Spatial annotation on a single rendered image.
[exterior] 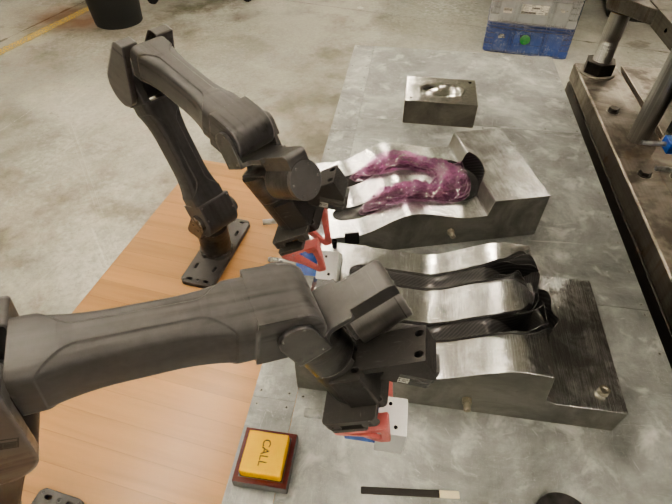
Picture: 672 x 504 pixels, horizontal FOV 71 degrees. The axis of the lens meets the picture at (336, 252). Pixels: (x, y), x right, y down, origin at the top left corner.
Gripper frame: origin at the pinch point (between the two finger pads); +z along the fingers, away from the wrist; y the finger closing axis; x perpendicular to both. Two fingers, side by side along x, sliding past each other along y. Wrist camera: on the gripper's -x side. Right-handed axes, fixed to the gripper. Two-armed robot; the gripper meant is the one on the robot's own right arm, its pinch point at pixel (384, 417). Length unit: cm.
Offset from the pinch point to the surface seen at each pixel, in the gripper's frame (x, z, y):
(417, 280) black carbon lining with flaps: -0.7, 8.2, 29.8
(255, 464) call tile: 20.4, 2.3, -4.0
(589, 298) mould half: -27.0, 23.9, 31.5
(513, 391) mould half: -13.5, 14.9, 10.0
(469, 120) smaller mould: -11, 19, 96
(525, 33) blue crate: -39, 106, 339
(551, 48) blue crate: -53, 123, 337
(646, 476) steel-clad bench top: -27.8, 31.4, 3.6
